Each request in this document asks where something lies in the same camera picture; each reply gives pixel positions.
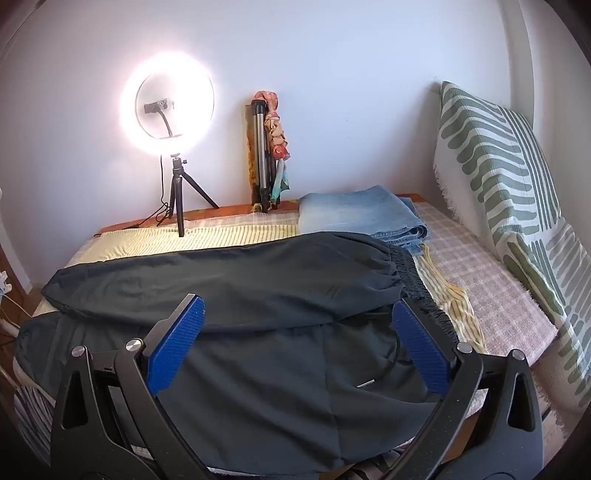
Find orange mattress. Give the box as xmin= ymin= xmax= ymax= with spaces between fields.
xmin=99 ymin=194 xmax=416 ymax=234

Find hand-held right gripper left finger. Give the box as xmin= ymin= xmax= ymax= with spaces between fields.
xmin=51 ymin=293 xmax=211 ymax=480

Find green patterned white pillow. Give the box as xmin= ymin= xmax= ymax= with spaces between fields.
xmin=433 ymin=80 xmax=563 ymax=261
xmin=496 ymin=216 xmax=591 ymax=411

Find yellow striped bed sheet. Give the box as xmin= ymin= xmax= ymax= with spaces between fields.
xmin=65 ymin=217 xmax=488 ymax=352

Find grey striped cloth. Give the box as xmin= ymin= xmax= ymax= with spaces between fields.
xmin=11 ymin=357 xmax=63 ymax=468

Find pink checkered blanket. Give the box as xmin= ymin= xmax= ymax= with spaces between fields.
xmin=409 ymin=200 xmax=559 ymax=370

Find black phone holder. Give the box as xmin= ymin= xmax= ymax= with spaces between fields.
xmin=144 ymin=98 xmax=182 ymax=139

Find brown yellow board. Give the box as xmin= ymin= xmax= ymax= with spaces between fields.
xmin=243 ymin=104 xmax=259 ymax=206

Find folded blue jeans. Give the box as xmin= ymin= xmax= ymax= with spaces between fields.
xmin=298 ymin=185 xmax=430 ymax=252

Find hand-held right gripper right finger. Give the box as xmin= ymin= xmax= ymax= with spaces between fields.
xmin=392 ymin=298 xmax=544 ymax=480

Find white ring light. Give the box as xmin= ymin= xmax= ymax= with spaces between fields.
xmin=120 ymin=50 xmax=218 ymax=154

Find black pants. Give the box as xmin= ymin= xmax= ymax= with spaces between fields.
xmin=13 ymin=232 xmax=455 ymax=476

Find black ring light cable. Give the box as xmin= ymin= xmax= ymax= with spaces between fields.
xmin=95 ymin=154 xmax=171 ymax=237

